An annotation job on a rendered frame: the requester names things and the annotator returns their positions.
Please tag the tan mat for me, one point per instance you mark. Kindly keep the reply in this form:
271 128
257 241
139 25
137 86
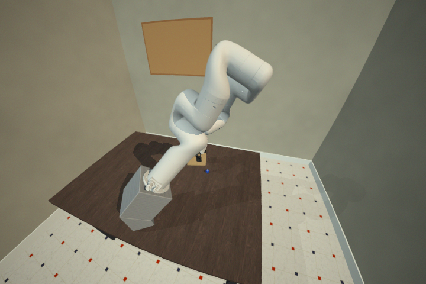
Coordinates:
193 161

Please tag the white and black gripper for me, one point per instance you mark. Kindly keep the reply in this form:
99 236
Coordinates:
199 158

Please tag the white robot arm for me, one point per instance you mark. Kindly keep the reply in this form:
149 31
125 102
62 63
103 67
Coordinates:
230 68

